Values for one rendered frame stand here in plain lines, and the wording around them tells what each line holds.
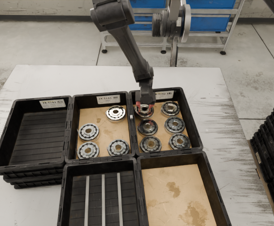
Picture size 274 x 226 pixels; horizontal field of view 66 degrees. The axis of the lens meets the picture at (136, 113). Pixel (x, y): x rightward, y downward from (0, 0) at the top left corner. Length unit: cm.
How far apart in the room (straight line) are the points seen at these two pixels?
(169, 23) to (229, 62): 200
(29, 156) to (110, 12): 79
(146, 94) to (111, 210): 50
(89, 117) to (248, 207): 90
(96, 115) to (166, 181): 52
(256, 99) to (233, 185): 167
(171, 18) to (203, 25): 176
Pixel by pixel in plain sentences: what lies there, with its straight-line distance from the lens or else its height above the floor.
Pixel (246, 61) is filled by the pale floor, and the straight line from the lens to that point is 327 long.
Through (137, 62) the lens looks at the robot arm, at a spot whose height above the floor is 125.
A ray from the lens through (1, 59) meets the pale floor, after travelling 346.
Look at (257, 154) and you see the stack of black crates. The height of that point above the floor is 19.
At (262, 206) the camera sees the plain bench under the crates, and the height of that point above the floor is 70.
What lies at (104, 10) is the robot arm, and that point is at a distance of 63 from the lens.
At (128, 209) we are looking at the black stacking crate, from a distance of 94.
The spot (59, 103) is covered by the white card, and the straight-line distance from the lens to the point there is 122.
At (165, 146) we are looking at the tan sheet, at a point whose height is 83.
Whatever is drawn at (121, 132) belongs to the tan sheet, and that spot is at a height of 83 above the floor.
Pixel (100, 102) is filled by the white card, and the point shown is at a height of 87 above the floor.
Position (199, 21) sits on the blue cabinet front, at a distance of 295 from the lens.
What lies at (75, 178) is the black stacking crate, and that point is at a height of 83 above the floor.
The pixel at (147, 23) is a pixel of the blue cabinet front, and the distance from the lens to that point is 286.
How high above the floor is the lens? 174
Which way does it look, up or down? 50 degrees down
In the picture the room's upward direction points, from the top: straight up
